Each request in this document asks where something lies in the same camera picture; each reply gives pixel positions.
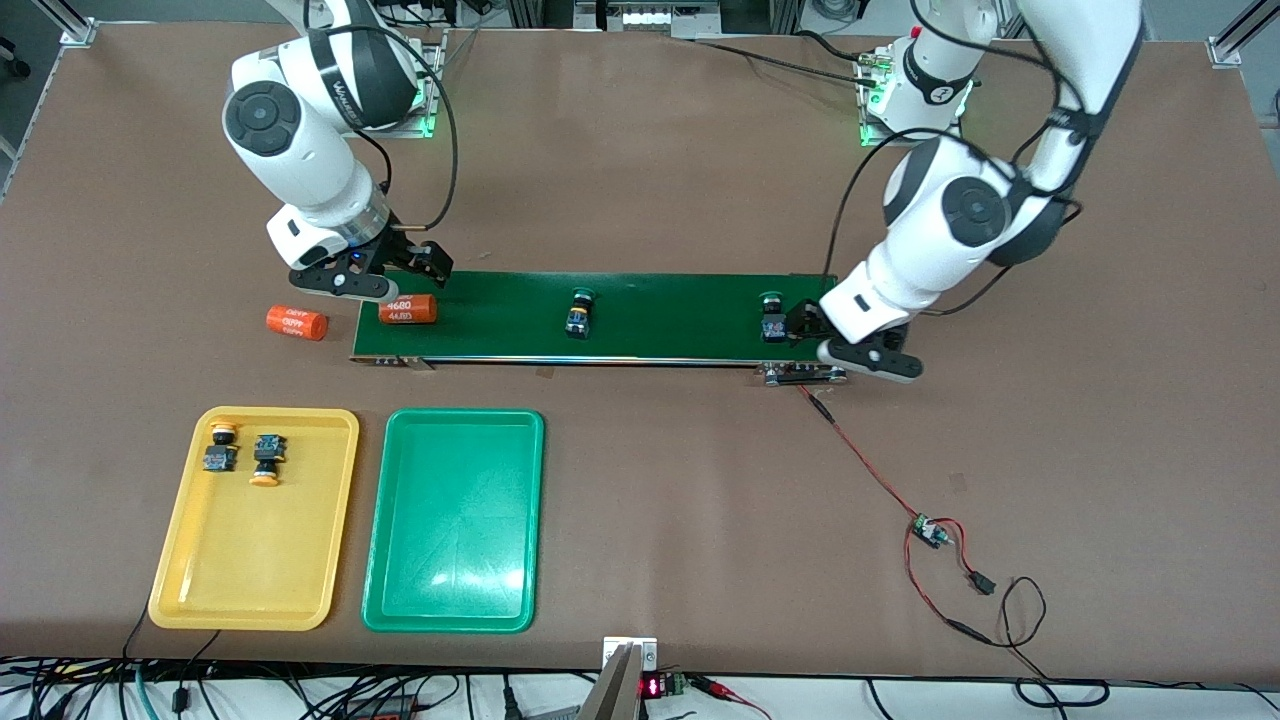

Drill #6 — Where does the yellow push button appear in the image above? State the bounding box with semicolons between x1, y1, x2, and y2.
249;433;289;489
203;423;241;475

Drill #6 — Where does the green belt conveyor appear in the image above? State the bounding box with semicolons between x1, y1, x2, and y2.
349;267;850;389

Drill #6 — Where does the green plastic tray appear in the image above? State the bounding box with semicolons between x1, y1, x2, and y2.
360;407;546;635

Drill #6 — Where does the yellow plastic tray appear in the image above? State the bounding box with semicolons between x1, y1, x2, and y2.
148;405;362;633

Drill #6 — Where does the red probe lead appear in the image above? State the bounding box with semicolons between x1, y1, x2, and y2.
690;675;773;720

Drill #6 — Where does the aluminium profile bar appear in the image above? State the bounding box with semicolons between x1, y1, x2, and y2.
1205;0;1280;69
40;0;97;47

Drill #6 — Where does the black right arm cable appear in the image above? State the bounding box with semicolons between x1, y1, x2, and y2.
340;20;460;237

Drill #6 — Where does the thin red wire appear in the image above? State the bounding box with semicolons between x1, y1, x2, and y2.
798;385;1001;646

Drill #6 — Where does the long black table cable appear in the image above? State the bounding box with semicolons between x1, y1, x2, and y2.
695;28;881;86

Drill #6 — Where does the aluminium frame structure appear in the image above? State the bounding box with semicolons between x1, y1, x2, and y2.
505;0;806;41

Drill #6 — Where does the black looped cable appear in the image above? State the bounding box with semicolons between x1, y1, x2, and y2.
998;576;1113;709

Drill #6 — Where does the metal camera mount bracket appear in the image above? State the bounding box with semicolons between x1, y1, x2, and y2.
602;636;659;720

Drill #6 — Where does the black cable bundle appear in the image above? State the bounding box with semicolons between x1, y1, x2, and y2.
0;655;601;720

